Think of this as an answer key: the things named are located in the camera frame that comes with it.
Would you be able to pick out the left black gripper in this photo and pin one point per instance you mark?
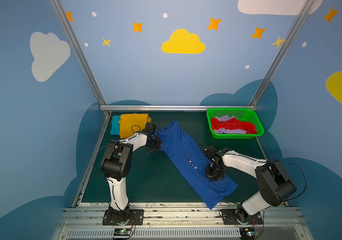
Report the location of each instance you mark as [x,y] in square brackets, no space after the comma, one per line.
[154,142]

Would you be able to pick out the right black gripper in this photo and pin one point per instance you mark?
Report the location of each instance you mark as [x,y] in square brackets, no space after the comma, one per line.
[214,170]

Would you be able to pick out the blue printed t-shirt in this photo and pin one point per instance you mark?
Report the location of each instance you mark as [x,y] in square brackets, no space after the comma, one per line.
[191,162]

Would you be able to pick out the green plastic laundry basket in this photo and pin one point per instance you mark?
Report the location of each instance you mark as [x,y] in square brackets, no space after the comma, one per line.
[242,114]

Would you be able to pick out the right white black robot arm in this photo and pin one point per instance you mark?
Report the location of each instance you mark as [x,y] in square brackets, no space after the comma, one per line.
[274,182]

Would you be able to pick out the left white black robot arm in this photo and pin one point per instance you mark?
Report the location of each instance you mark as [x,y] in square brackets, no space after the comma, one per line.
[116,163]

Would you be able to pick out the folded yellow t-shirt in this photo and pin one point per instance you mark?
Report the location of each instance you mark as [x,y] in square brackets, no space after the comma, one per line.
[132,123]

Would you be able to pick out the back horizontal aluminium bar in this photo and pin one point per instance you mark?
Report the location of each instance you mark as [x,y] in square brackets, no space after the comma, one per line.
[144,108]

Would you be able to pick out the folded teal t-shirt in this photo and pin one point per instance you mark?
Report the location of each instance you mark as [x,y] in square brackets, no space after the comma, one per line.
[115,125]

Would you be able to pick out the red t-shirt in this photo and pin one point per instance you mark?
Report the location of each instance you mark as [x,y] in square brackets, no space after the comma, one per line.
[249,127]

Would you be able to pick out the lilac t-shirt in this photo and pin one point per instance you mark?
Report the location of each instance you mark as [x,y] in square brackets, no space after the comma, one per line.
[226,125]

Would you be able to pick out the right green circuit board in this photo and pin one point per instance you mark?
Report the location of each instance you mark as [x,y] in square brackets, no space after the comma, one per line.
[247,234]

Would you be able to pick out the green circuit board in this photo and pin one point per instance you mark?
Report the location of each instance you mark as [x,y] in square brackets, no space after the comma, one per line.
[122,232]
[247,234]

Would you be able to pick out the left green circuit board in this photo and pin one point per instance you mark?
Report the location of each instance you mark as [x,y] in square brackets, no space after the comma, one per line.
[122,232]

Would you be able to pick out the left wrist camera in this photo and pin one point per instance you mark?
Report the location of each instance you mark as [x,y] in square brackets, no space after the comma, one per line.
[149,128]

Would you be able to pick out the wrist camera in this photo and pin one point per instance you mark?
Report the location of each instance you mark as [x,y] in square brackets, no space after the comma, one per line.
[210,153]
[149,128]

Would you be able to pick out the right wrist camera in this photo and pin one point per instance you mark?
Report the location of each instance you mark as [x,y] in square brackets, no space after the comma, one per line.
[210,153]

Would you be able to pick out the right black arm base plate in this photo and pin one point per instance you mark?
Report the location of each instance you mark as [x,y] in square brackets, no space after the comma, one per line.
[229,217]

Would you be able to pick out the aluminium front rail frame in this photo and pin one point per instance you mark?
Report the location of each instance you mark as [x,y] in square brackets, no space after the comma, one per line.
[180,221]

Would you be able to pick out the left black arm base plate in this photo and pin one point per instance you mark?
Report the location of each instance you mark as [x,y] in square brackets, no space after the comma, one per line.
[134,217]

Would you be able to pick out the left diagonal aluminium post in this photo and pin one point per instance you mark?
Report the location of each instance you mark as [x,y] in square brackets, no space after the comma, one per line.
[66,25]

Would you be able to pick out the diagonal aluminium post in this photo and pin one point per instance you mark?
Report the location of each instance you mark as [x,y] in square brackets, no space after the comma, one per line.
[294,30]
[66,25]

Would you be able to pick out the right diagonal aluminium post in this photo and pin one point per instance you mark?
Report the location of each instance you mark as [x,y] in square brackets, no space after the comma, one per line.
[294,30]

